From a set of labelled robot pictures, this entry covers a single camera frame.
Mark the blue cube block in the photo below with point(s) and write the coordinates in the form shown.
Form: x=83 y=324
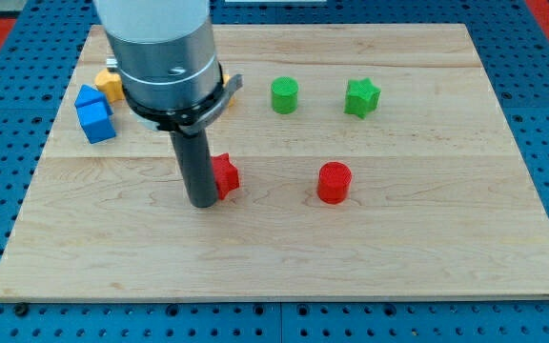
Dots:
x=94 y=119

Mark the green star block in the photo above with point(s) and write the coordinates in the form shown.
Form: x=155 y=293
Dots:
x=361 y=97

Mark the yellow block left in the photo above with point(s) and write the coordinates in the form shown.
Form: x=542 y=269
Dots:
x=110 y=84

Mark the blue triangle block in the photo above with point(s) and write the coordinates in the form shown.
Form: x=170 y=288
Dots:
x=88 y=95

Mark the red star block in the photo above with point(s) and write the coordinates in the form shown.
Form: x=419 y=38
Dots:
x=226 y=175

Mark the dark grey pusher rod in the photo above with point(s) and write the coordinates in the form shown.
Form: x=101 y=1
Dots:
x=194 y=161

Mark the green cylinder block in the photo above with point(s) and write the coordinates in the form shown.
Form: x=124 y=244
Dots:
x=284 y=95

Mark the red cylinder block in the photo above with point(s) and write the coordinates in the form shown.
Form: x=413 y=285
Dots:
x=334 y=180

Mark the wooden board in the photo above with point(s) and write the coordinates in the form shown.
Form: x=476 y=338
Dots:
x=441 y=205

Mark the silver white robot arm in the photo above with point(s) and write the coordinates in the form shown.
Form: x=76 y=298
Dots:
x=165 y=55

